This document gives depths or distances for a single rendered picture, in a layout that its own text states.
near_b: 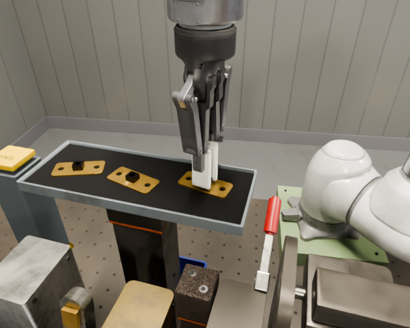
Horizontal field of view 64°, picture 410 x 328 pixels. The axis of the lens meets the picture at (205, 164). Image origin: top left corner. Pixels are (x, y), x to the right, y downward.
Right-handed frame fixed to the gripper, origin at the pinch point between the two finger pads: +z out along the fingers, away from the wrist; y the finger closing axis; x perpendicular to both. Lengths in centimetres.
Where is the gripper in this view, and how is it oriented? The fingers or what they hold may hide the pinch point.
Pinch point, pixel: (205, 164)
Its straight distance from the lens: 50.2
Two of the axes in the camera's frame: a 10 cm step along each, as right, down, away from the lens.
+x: 8.9, 2.6, -3.7
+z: 0.0, 8.2, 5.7
